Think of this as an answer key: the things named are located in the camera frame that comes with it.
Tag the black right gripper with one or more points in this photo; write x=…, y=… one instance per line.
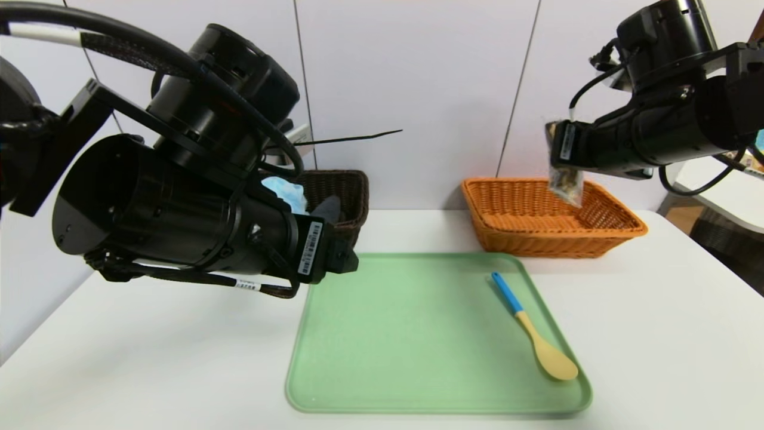
x=565, y=143

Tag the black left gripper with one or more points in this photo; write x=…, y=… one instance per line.
x=313, y=249

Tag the dark grey towel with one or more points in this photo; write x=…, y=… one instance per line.
x=328, y=212

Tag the clear-wrapped brown snack packet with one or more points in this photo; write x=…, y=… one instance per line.
x=567, y=182

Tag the light blue bath loofah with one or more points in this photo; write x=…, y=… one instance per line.
x=286, y=191

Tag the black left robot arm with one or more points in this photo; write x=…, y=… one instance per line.
x=149, y=203

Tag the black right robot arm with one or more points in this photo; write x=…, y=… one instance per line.
x=704, y=113

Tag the dark brown wicker basket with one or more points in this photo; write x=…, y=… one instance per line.
x=355, y=197

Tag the orange wicker basket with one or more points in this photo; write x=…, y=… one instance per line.
x=537, y=236

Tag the dark woven floor basket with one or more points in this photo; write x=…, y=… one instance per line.
x=734, y=251

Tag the light green plastic tray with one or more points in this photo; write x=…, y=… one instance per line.
x=418, y=346

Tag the black zip tie tail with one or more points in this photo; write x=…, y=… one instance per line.
x=358, y=137

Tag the white office table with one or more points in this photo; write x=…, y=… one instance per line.
x=734, y=203

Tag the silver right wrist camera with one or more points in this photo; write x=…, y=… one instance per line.
x=621, y=80

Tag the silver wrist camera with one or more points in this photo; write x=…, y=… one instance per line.
x=301, y=134
x=621, y=80

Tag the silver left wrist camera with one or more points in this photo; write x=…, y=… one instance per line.
x=301, y=134

